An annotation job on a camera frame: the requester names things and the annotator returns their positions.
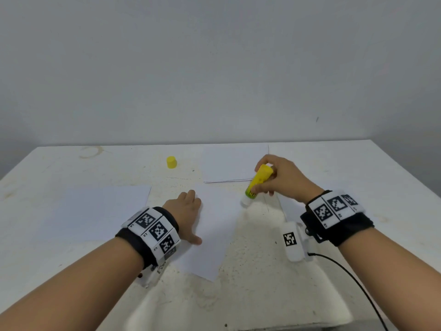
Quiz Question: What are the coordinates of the person's left hand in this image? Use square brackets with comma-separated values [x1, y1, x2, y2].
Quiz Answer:
[163, 190, 204, 246]

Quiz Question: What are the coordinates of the person's right hand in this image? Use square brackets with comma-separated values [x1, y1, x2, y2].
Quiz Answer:
[251, 154, 325, 205]

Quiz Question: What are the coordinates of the stack of white paper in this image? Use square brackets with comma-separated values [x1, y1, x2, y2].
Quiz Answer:
[38, 186, 153, 244]
[277, 181, 379, 235]

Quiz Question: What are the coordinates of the yellow glue stick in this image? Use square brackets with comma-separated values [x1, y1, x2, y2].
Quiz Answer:
[241, 162, 276, 207]

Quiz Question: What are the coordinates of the glued white paper sheet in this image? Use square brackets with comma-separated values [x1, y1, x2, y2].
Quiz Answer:
[171, 185, 248, 283]
[201, 143, 271, 184]

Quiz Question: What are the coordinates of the person's left forearm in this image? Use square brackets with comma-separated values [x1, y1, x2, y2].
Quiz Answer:
[0, 236, 147, 331]

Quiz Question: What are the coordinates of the person's right forearm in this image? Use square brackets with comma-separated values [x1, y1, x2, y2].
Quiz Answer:
[340, 227, 441, 331]

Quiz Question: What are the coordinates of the black marker wristband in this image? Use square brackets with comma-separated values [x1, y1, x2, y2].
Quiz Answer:
[115, 206, 182, 268]
[303, 190, 376, 247]

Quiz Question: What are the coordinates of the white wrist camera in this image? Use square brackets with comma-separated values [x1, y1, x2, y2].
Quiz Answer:
[281, 220, 311, 263]
[136, 261, 168, 289]

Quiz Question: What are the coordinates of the black cable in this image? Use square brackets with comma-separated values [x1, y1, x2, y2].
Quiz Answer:
[307, 252, 391, 331]

